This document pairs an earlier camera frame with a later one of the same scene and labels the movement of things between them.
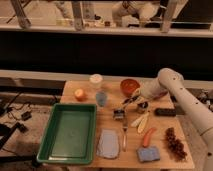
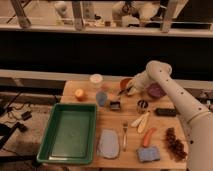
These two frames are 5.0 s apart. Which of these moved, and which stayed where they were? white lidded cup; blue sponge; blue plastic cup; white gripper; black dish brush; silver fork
Moved: black dish brush; white gripper
Stayed: blue plastic cup; silver fork; white lidded cup; blue sponge
